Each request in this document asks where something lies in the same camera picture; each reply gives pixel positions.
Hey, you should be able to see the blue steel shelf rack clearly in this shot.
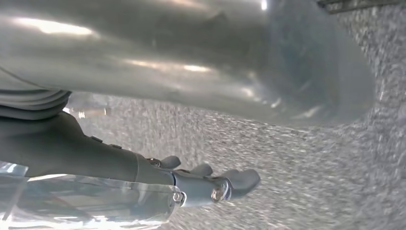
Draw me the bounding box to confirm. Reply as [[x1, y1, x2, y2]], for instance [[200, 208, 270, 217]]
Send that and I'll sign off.
[[316, 0, 402, 15]]

